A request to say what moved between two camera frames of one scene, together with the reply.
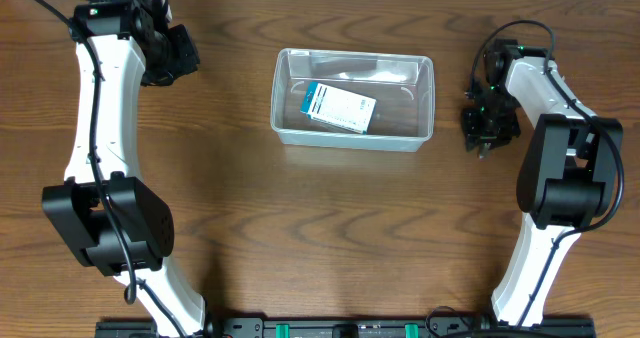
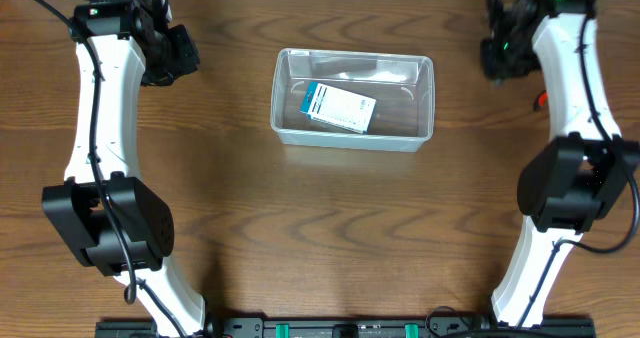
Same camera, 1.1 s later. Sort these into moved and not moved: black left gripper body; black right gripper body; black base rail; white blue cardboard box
Moved: black right gripper body
Not moved: white blue cardboard box; black left gripper body; black base rail
